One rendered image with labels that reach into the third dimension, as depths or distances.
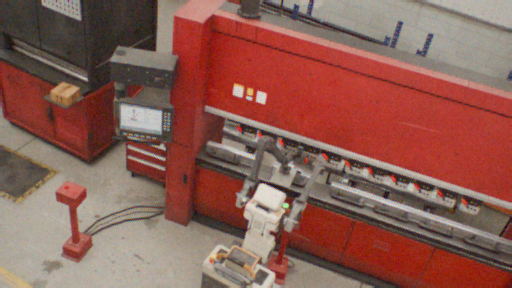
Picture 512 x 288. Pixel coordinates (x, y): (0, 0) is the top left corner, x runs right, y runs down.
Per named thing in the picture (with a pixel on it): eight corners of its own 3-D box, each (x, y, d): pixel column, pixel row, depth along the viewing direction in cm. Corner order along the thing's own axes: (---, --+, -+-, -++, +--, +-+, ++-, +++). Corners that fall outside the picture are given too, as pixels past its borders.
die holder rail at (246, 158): (205, 151, 520) (206, 143, 515) (208, 147, 525) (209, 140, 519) (254, 167, 511) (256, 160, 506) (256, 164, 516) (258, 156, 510)
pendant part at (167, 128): (119, 135, 464) (118, 100, 442) (122, 127, 474) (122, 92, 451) (171, 143, 466) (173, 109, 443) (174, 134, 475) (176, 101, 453)
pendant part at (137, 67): (111, 145, 474) (108, 60, 422) (118, 128, 494) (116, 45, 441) (169, 153, 476) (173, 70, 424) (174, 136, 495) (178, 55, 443)
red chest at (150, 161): (125, 179, 602) (124, 104, 540) (147, 153, 640) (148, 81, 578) (166, 193, 592) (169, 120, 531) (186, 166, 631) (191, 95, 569)
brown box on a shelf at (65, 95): (42, 98, 533) (41, 87, 525) (62, 87, 552) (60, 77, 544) (65, 109, 524) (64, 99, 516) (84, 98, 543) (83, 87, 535)
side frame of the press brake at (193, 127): (164, 219, 563) (173, 14, 421) (198, 170, 628) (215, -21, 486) (186, 227, 558) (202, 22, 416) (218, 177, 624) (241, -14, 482)
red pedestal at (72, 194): (60, 255, 510) (51, 192, 459) (75, 237, 529) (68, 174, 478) (78, 263, 506) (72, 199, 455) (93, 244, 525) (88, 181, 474)
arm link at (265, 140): (256, 134, 432) (266, 138, 427) (265, 134, 443) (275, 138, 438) (242, 187, 439) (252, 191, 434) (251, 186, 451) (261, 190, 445)
